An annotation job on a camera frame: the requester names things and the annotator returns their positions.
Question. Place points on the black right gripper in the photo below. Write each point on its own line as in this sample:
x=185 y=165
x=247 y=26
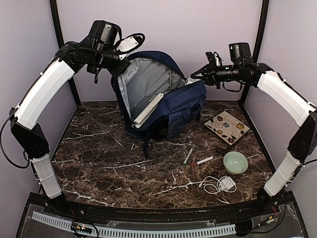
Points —
x=211 y=76

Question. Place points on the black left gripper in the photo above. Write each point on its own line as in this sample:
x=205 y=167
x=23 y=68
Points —
x=116 y=70

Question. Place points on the navy blue student backpack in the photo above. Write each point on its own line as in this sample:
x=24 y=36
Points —
x=150 y=73

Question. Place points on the dark blue notebook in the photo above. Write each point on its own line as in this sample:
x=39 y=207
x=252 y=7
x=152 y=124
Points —
x=146 y=108

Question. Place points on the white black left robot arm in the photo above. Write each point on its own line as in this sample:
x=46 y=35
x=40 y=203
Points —
x=104 y=47

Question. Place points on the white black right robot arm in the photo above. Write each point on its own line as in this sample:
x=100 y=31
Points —
x=259 y=75

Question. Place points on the floral square ceramic plate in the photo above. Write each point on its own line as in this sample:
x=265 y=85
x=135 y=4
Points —
x=227 y=127

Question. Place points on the green tipped white marker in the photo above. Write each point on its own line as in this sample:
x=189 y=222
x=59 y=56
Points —
x=188 y=155

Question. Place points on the red tipped white marker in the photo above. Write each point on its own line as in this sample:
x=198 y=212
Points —
x=202 y=161

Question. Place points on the pale green ceramic bowl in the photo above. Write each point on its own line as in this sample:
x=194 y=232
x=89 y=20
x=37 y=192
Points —
x=235 y=163

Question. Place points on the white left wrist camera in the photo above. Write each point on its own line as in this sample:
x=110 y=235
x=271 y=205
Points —
x=130 y=44

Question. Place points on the black left corner frame post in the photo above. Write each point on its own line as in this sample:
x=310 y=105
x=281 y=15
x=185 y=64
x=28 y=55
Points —
x=60 y=43

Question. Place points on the black corner frame post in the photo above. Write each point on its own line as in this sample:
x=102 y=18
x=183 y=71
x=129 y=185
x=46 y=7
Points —
x=60 y=43
x=258 y=44

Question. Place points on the black right corner frame post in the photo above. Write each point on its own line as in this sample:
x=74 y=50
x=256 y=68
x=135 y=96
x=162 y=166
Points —
x=258 y=44

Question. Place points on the white charger with cable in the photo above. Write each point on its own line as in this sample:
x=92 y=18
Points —
x=213 y=186

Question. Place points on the black front table rail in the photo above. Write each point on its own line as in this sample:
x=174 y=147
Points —
x=238 y=212

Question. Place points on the white slotted cable duct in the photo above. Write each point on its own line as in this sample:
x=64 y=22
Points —
x=120 y=229

